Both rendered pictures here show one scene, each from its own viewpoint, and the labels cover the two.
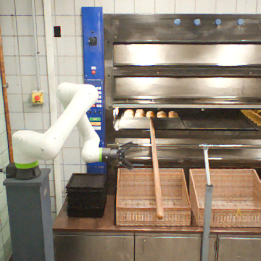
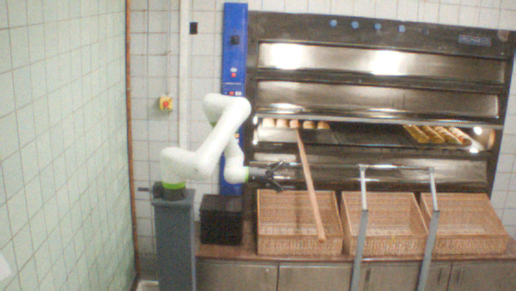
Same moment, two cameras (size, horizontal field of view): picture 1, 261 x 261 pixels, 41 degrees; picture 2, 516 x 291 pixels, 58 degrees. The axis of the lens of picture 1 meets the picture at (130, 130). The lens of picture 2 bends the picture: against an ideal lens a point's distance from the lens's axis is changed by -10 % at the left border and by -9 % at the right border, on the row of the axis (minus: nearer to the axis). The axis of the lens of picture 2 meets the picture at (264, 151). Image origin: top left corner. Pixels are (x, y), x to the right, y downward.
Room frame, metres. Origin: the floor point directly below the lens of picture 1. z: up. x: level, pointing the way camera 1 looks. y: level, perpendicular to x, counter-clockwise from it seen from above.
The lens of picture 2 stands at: (-0.62, 0.24, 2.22)
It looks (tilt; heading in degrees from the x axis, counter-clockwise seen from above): 18 degrees down; 357
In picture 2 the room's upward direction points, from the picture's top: 2 degrees clockwise
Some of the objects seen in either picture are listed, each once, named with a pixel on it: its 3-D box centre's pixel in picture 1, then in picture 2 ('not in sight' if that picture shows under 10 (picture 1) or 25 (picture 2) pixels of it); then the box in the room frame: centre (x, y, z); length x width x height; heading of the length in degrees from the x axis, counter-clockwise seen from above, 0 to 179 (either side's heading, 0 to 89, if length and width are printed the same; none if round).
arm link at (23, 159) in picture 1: (27, 148); (175, 167); (1.78, 0.55, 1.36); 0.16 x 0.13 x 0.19; 58
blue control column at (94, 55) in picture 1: (106, 116); (237, 122); (3.74, 0.26, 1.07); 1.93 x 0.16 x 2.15; 178
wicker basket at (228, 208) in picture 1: (228, 196); (382, 222); (2.51, -0.77, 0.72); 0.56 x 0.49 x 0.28; 89
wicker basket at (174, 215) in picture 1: (151, 194); (298, 221); (2.52, -0.17, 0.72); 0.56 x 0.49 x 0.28; 90
